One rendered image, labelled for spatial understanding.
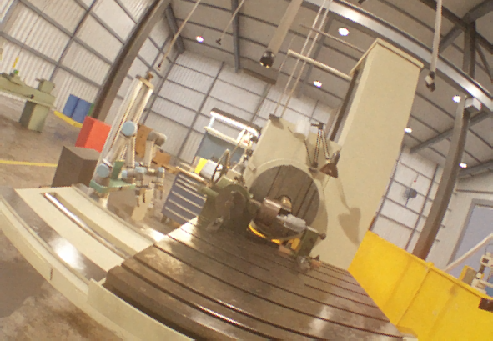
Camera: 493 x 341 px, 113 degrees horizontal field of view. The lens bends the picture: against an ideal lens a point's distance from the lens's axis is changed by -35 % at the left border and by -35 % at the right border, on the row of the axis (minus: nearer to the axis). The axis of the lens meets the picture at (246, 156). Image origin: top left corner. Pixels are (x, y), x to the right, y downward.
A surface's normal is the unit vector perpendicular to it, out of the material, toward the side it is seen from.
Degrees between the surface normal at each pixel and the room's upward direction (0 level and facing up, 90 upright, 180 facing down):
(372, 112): 90
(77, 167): 90
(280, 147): 90
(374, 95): 90
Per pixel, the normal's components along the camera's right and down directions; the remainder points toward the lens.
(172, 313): -0.07, -0.07
